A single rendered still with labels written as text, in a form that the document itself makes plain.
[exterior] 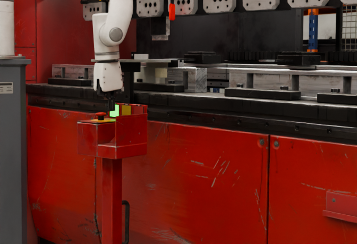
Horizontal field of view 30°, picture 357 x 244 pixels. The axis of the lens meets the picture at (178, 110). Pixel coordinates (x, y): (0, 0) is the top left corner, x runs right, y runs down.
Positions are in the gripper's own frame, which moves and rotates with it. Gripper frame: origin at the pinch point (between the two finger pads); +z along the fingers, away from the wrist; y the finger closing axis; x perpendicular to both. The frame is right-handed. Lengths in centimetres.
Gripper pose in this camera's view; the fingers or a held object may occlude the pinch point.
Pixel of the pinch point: (110, 105)
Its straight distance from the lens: 231.9
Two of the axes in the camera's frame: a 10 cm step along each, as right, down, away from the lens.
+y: -6.4, 1.4, -7.6
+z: 0.5, 9.9, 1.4
